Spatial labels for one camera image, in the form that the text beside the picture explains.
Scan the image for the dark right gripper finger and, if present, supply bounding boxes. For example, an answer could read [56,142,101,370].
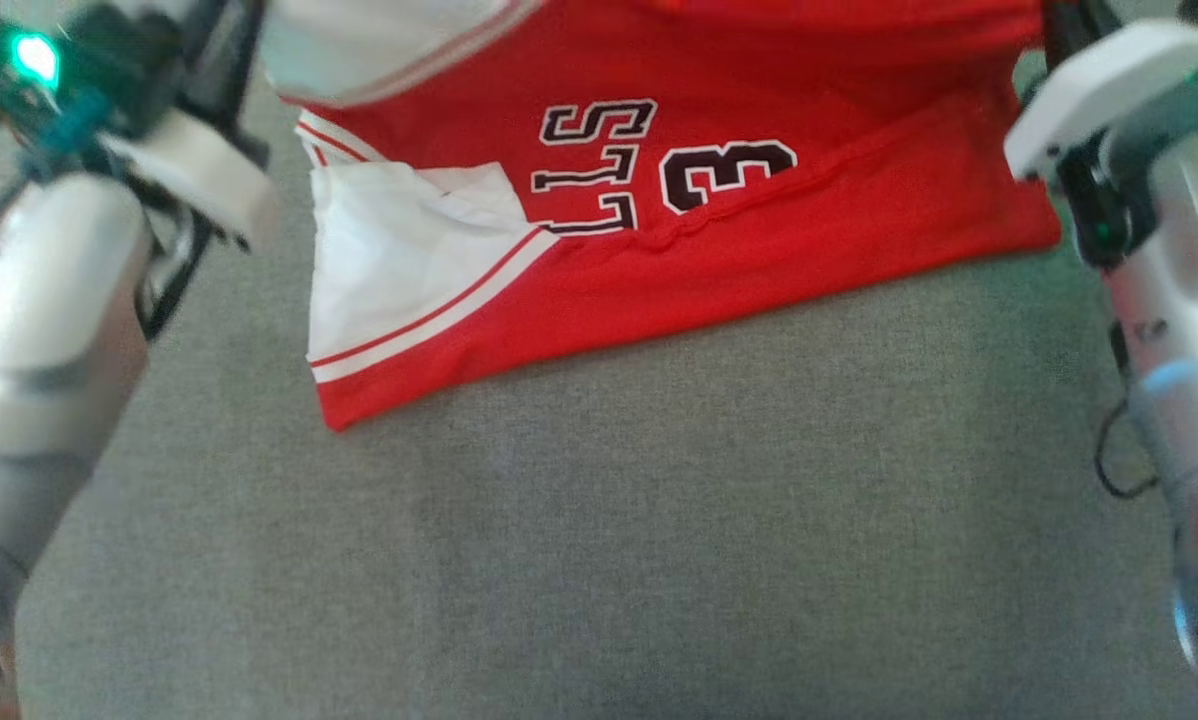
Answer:
[1079,0,1122,51]
[1044,0,1080,71]

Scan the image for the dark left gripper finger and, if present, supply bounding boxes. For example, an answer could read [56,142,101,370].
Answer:
[181,0,225,106]
[221,0,265,111]

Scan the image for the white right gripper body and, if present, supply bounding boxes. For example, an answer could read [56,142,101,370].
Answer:
[1004,20,1198,181]

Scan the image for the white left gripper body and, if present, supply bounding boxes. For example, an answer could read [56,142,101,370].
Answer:
[99,105,278,251]

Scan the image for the red basketball jersey white sleeves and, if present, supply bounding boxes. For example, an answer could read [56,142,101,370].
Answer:
[259,0,1063,433]

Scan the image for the grey fabric sofa seat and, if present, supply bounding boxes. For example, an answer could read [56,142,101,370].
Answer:
[0,0,1198,720]

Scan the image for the black cable teal plug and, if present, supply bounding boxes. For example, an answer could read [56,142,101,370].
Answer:
[0,90,110,256]
[1092,320,1160,501]

